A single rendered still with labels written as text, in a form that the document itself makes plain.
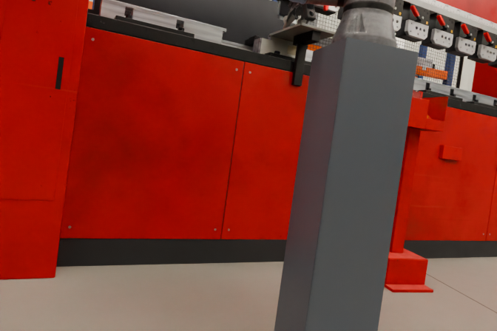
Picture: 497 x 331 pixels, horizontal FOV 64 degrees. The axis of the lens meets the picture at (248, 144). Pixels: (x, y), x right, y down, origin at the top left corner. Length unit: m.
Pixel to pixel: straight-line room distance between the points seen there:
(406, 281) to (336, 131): 1.09
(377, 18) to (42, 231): 1.15
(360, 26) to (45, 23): 0.92
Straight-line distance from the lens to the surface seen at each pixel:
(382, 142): 0.93
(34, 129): 1.38
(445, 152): 2.37
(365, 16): 0.97
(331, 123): 0.88
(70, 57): 1.39
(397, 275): 1.82
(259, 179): 1.68
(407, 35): 2.36
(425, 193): 2.33
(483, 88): 3.77
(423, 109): 1.80
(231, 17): 2.36
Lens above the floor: 0.54
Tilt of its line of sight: 2 degrees down
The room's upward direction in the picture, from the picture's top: 8 degrees clockwise
